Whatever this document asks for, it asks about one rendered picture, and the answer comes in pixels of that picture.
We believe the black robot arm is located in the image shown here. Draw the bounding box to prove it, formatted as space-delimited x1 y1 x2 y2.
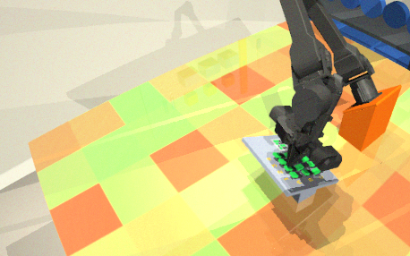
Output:
275 0 383 147

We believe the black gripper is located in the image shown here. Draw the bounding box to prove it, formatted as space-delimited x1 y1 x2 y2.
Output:
269 106 342 171

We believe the light grey switch panel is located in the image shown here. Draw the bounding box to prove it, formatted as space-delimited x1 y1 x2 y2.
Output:
242 135 339 203

